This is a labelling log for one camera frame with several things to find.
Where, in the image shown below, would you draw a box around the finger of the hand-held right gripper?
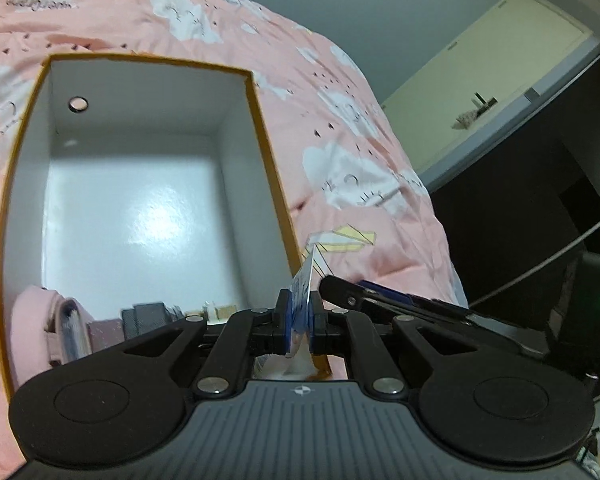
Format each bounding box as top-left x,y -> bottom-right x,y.
357,280 -> 549,344
320,275 -> 549,359

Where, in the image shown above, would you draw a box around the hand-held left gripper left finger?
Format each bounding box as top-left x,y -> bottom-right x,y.
125,290 -> 294,399

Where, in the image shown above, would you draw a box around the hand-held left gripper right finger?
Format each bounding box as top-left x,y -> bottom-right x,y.
308,300 -> 477,399

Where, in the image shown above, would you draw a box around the white tube with blue label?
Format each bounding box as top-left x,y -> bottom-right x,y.
282,244 -> 331,378

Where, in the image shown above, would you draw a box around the orange cardboard box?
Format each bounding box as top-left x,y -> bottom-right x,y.
0,52 -> 332,397

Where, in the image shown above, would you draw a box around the black flat box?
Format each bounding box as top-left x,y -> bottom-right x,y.
121,302 -> 182,345

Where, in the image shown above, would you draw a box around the dark furniture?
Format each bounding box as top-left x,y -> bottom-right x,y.
427,42 -> 600,313

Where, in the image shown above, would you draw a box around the pink printed blanket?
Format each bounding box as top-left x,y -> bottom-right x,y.
0,0 -> 468,471

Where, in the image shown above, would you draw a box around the small items on cabinet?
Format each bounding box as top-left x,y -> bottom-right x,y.
454,91 -> 497,130

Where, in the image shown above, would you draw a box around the cream cabinet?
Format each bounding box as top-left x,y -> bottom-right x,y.
380,0 -> 600,192

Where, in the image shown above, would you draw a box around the pink pouch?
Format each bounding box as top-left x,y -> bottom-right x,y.
9,285 -> 90,367

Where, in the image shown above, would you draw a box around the white cable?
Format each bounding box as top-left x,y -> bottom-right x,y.
467,208 -> 600,307

